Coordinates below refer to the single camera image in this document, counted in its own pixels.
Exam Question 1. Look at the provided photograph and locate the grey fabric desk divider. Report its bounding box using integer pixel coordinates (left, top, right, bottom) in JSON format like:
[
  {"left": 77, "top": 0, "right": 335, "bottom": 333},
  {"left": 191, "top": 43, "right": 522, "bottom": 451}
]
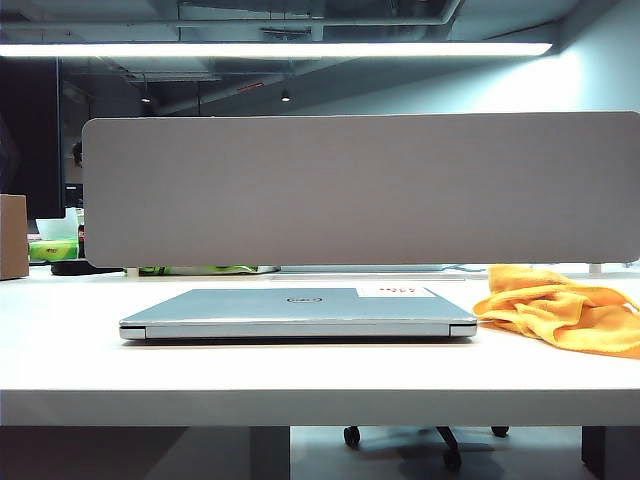
[{"left": 81, "top": 110, "right": 640, "bottom": 269}]

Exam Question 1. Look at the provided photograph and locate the green and white packet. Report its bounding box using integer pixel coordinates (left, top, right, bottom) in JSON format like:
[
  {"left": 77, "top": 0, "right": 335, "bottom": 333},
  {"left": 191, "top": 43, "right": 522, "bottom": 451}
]
[{"left": 138, "top": 265, "right": 282, "bottom": 277}]

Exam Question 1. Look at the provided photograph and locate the white label with red print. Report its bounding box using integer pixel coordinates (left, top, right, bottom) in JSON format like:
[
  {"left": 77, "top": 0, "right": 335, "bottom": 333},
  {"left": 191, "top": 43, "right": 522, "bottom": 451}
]
[{"left": 356, "top": 285, "right": 439, "bottom": 298}]

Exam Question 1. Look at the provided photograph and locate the brown cardboard box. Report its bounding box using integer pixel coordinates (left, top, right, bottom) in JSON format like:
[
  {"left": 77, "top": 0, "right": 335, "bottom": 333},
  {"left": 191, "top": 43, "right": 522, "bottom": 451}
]
[{"left": 0, "top": 193, "right": 31, "bottom": 281}]

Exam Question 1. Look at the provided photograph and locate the long ceiling light strip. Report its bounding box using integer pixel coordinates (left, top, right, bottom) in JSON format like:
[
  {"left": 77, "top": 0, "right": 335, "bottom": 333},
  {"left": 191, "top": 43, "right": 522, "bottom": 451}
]
[{"left": 0, "top": 41, "right": 555, "bottom": 58}]

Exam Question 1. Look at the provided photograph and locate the black office chair base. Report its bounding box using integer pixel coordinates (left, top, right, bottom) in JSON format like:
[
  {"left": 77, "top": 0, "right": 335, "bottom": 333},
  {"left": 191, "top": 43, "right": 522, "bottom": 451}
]
[{"left": 342, "top": 425, "right": 511, "bottom": 472}]

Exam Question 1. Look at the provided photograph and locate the black monitor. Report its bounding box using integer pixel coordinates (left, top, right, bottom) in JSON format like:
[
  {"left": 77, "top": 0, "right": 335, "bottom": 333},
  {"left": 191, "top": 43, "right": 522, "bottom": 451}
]
[{"left": 0, "top": 55, "right": 67, "bottom": 220}]

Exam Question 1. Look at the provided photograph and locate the yellow microfibre rag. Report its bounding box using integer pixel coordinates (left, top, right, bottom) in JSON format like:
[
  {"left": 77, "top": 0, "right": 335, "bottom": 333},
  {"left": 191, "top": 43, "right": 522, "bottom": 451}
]
[{"left": 471, "top": 264, "right": 640, "bottom": 360}]

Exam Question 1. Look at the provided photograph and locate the dark table leg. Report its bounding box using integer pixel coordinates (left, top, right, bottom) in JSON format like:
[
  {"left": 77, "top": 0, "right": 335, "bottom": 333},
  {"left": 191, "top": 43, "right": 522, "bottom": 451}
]
[
  {"left": 248, "top": 425, "right": 292, "bottom": 480},
  {"left": 580, "top": 425, "right": 640, "bottom": 480}
]

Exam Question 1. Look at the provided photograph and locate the silver closed laptop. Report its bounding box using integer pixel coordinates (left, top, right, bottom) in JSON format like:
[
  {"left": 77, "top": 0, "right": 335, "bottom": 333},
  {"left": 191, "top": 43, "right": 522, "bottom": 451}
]
[{"left": 118, "top": 287, "right": 479, "bottom": 342}]

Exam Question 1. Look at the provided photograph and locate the green tissue box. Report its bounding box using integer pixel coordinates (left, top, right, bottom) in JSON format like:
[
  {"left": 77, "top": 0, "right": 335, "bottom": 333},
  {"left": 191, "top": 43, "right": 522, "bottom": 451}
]
[{"left": 28, "top": 207, "right": 82, "bottom": 262}]

